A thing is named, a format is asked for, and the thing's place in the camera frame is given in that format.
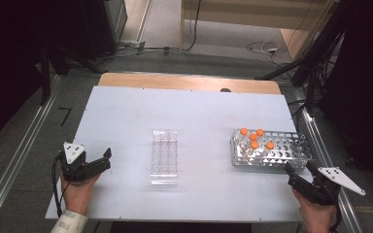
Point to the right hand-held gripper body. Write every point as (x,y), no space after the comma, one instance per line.
(335,178)

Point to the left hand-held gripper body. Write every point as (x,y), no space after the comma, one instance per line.
(73,152)

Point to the clear rack with tubes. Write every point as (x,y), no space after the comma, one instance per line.
(288,149)

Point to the clear plastic tube rack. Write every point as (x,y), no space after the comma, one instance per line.
(164,158)

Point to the person's left hand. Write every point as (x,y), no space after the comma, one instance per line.
(77,195)

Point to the person's right hand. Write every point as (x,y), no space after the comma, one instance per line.
(317,218)

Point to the black tripod stand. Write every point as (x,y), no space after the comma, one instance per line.
(45,84)

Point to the black curtain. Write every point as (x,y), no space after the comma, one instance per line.
(6,64)
(366,81)

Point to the grey power strip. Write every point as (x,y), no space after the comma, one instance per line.
(131,43)

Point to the black cabinet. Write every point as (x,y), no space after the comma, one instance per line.
(103,29)

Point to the metal floor rail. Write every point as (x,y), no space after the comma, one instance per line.
(19,158)
(315,137)

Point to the light wooden frame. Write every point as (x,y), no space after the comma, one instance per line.
(255,16)

